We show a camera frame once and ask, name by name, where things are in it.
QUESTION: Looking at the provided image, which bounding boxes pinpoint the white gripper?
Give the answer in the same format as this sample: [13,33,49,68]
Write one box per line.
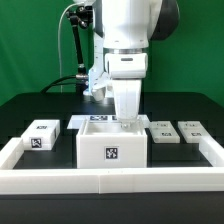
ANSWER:
[105,53,148,130]

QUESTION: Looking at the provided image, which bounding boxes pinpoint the white cabinet body box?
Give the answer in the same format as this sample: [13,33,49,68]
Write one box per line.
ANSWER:
[76,120,147,169]

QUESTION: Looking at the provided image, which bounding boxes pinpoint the white door panel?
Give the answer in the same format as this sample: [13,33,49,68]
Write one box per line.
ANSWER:
[149,121,180,144]
[178,121,206,143]

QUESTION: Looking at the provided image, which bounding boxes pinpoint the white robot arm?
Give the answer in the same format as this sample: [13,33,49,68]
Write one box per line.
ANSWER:
[90,0,180,129]

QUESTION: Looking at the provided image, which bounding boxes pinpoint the white cabinet top block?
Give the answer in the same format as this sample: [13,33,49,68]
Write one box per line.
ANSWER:
[21,120,60,151]

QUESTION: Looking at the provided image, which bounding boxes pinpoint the white U-shaped fence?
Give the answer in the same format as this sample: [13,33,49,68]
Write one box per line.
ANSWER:
[0,138,224,195]

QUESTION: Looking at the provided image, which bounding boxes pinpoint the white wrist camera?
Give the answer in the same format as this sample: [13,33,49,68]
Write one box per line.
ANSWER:
[91,84,111,101]

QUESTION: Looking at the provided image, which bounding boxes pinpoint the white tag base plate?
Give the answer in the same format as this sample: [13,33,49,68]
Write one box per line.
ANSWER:
[66,114,151,130]

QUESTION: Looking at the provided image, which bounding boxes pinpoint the black cable bundle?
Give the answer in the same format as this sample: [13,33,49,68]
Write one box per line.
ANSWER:
[40,75,90,94]

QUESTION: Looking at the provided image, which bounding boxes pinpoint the white cable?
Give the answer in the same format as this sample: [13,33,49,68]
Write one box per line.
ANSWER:
[57,1,84,94]

